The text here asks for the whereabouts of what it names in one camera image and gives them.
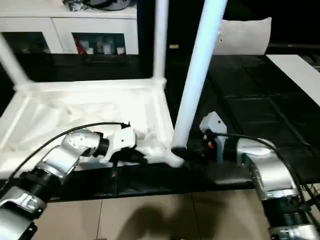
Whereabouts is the white plastic table top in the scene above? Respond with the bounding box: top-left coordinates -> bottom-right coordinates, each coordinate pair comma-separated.
0,78 -> 186,173

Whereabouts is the black mat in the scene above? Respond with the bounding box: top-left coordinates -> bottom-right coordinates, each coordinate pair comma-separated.
0,52 -> 320,201

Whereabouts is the grey pillow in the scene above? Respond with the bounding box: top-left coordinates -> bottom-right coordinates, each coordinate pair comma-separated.
214,16 -> 273,56

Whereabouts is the white flat board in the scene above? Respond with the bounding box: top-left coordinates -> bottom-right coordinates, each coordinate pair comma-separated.
265,54 -> 320,106

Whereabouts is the black cabinet with gold label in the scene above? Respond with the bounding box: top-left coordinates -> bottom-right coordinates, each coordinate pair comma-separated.
137,0 -> 208,58

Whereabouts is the crumpled patterned bag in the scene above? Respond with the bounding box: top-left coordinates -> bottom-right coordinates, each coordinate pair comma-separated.
62,0 -> 85,11

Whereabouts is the white sideboard with glass doors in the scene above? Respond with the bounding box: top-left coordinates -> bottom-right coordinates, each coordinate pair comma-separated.
0,0 -> 140,55

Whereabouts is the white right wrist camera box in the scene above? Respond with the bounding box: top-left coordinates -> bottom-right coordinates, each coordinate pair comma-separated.
199,111 -> 228,165

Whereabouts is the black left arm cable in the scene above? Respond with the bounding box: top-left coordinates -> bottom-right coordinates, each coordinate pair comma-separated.
0,121 -> 131,193

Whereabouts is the grey bag with black strap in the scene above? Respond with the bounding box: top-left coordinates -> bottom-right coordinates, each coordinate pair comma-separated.
88,0 -> 132,11

